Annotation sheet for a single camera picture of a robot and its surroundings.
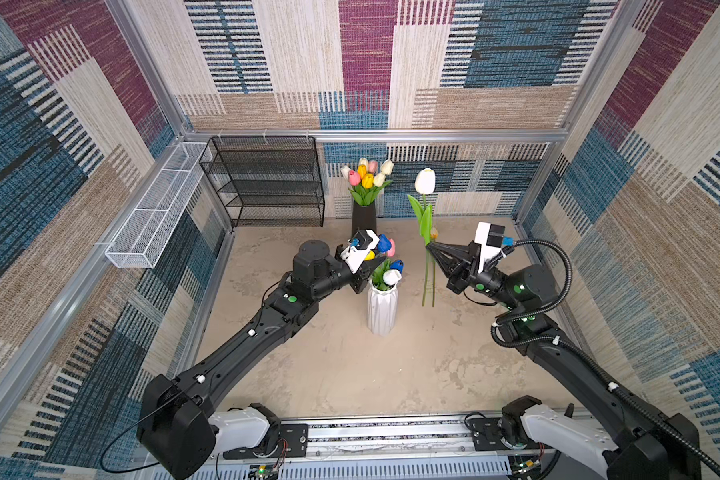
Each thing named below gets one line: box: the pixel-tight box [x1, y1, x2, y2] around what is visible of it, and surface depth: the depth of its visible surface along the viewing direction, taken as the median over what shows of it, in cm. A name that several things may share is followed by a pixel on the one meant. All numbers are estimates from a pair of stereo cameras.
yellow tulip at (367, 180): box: [362, 173, 374, 189], surface depth 91 cm
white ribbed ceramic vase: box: [367, 280, 399, 337], surface depth 79 cm
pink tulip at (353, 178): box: [348, 170, 361, 186], surface depth 91 cm
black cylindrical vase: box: [351, 200, 377, 237], surface depth 105 cm
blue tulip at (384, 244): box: [377, 234, 392, 253], surface depth 69 cm
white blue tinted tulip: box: [382, 269, 402, 285], surface depth 69 cm
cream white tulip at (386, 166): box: [380, 159, 394, 175], surface depth 92 cm
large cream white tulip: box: [408, 168, 436, 307], surface depth 56 cm
